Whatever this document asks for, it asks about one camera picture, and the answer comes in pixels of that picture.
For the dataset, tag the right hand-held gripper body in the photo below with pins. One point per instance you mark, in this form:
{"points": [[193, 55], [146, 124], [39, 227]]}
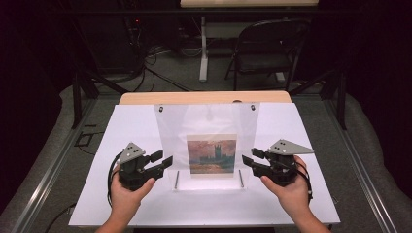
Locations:
{"points": [[281, 165]]}

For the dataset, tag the clear acrylic photo frame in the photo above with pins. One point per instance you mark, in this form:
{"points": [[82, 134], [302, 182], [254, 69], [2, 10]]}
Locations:
{"points": [[207, 123]]}

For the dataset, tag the black metal stand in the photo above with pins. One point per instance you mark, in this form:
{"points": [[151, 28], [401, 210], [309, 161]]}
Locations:
{"points": [[340, 97], [76, 97]]}

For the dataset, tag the light wooden desk top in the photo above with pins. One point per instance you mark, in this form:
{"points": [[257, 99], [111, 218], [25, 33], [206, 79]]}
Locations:
{"points": [[249, 3]]}

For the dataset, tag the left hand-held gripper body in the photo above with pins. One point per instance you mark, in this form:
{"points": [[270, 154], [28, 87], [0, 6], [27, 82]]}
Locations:
{"points": [[132, 168]]}

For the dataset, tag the person's right hand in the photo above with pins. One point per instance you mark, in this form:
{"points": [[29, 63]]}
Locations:
{"points": [[291, 195]]}

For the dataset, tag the white desk leg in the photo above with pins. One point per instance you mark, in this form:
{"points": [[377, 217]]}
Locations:
{"points": [[203, 48]]}

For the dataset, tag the wooden table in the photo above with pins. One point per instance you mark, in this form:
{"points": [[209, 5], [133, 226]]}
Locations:
{"points": [[200, 97]]}

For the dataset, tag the aluminium rail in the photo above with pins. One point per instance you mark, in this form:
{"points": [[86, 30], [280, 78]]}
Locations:
{"points": [[48, 174], [359, 174]]}

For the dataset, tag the black folding chair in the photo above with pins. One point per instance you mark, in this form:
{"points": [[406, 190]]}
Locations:
{"points": [[259, 61]]}

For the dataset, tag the painted landscape picture card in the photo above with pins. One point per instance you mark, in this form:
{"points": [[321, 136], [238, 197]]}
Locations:
{"points": [[212, 155]]}

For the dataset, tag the white board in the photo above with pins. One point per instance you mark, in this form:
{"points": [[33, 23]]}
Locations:
{"points": [[129, 129]]}

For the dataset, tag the person's left hand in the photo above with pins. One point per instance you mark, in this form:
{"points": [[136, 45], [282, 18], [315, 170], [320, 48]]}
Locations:
{"points": [[126, 199]]}

